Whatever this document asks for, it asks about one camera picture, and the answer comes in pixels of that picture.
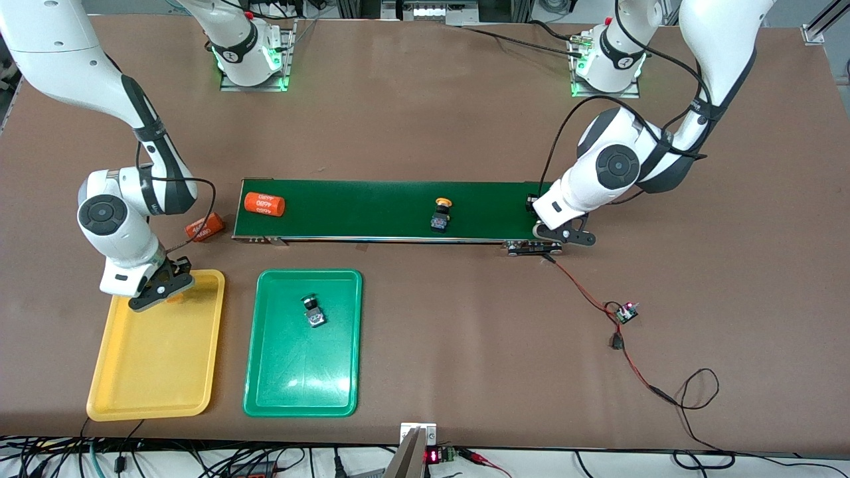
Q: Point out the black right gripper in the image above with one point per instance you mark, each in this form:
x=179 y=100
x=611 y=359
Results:
x=176 y=267

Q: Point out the orange cylinder with white print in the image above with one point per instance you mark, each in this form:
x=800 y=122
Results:
x=264 y=204
x=204 y=227

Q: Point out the green mushroom push button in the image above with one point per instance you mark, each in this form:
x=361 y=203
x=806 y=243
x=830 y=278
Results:
x=313 y=315

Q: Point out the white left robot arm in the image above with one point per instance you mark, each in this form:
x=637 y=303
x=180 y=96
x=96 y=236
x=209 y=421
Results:
x=611 y=169

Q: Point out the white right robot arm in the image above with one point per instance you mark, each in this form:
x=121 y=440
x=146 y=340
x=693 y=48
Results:
x=113 y=226

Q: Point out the yellow plastic tray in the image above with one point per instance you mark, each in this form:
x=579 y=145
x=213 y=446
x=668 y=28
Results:
x=156 y=358

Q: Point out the green conveyor belt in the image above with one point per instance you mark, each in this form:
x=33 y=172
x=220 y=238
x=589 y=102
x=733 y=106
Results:
x=398 y=209

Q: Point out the small speed controller board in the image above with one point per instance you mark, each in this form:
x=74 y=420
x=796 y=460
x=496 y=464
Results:
x=625 y=313

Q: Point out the green plastic tray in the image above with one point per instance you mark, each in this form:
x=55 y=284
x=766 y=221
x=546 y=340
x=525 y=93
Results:
x=302 y=372

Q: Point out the silver metal box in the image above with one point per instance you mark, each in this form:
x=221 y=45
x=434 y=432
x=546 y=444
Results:
x=438 y=13

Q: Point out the orange power strip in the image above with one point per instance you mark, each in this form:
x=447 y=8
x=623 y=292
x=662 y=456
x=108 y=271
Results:
x=255 y=473

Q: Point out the red clip lead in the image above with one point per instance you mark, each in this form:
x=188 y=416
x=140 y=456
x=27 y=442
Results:
x=481 y=458

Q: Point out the small red digit display module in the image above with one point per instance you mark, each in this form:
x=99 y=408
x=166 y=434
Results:
x=433 y=456

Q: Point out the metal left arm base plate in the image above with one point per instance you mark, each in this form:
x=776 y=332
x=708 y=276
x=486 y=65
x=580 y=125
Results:
x=607 y=95

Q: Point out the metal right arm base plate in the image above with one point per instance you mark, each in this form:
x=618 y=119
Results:
x=252 y=87

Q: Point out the grey metal camera bracket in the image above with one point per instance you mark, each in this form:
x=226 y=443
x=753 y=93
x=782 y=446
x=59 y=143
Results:
x=408 y=458

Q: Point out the aluminium frame profile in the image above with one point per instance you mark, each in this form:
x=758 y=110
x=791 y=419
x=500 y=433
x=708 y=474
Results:
x=813 y=34

